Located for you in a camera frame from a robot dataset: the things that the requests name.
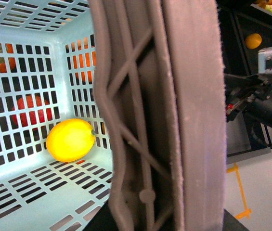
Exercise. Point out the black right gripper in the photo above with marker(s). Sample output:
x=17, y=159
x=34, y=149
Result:
x=241, y=91

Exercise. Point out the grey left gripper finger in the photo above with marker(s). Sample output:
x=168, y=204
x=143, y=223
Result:
x=159, y=87

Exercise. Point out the yellow lemon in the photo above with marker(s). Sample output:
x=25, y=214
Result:
x=253, y=41
x=70, y=140

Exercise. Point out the light blue shopping basket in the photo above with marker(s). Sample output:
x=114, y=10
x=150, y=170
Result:
x=47, y=64

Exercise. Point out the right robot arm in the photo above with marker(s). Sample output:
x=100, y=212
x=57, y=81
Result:
x=261, y=111

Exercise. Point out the black metal display shelf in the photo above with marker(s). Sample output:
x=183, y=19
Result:
x=246, y=35

